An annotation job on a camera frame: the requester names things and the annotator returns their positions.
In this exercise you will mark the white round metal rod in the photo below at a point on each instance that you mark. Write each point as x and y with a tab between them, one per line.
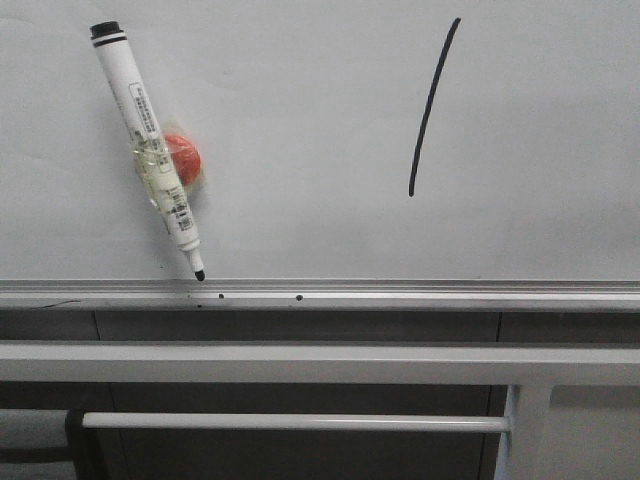
462	424

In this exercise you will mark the white metal stand crossbeam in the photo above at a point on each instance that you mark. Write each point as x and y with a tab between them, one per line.
530	374

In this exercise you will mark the white marker with red magnet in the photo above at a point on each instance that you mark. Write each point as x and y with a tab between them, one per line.
152	158

